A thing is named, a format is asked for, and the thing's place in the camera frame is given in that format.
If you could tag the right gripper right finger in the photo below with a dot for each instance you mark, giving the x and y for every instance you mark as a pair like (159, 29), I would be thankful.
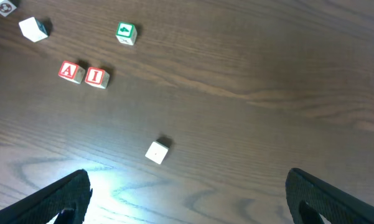
(310, 200)

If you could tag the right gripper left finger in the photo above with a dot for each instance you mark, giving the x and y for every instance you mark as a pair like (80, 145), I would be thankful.
(65, 200)

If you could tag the plain white wooden block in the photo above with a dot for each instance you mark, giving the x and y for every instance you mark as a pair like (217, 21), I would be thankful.
(156, 152)

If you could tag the yellow W block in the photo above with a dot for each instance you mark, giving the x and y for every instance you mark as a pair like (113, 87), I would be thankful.
(6, 7)

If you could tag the red letter A block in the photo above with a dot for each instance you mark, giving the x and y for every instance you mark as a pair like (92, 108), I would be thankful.
(71, 72)

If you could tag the green number 4 block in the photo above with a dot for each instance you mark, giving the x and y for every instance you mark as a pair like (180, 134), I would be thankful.
(126, 33)

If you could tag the red letter I block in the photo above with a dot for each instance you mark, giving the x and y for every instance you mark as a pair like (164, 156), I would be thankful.
(97, 77)

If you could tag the yellow C block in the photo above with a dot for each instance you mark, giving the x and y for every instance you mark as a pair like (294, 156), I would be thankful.
(33, 30)

